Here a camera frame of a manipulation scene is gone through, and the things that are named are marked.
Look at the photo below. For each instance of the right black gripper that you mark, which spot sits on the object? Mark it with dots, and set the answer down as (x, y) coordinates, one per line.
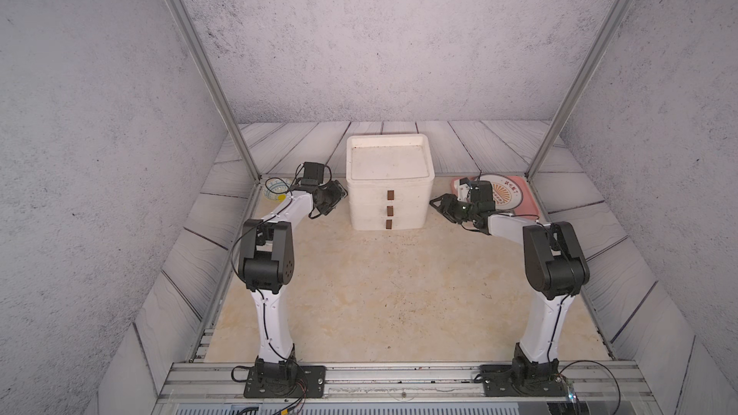
(445, 207)

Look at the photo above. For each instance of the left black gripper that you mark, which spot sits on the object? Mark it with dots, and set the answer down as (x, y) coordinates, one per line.
(339, 192)

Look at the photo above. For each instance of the white three-drawer cabinet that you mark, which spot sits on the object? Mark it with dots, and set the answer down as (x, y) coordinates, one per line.
(389, 160)

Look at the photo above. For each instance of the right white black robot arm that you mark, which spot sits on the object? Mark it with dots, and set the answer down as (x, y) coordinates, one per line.
(555, 265)

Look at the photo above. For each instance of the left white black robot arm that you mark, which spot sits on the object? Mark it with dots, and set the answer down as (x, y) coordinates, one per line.
(263, 259)

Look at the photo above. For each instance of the small patterned bowl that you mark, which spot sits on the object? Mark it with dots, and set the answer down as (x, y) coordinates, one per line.
(277, 189)

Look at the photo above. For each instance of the white orange patterned plate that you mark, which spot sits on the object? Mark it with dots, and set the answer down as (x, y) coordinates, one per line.
(507, 194)

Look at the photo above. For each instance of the pink tray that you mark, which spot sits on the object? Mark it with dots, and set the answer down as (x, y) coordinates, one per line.
(529, 208)

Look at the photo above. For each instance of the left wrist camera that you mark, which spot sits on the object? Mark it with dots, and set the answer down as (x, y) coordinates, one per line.
(313, 173)

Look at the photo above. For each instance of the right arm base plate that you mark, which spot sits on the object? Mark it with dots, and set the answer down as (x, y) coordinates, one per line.
(504, 380)

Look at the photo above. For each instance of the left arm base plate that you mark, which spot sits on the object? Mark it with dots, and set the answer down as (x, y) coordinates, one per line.
(268, 380)

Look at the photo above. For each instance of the aluminium front rail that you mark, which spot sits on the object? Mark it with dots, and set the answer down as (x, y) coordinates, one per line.
(424, 382)

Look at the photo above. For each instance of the left aluminium frame post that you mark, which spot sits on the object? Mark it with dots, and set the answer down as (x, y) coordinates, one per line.
(199, 55)

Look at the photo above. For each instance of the aluminium frame post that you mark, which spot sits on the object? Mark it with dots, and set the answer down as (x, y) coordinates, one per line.
(615, 16)
(199, 55)

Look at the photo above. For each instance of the right aluminium frame post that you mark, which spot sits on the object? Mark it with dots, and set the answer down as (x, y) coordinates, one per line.
(615, 16)

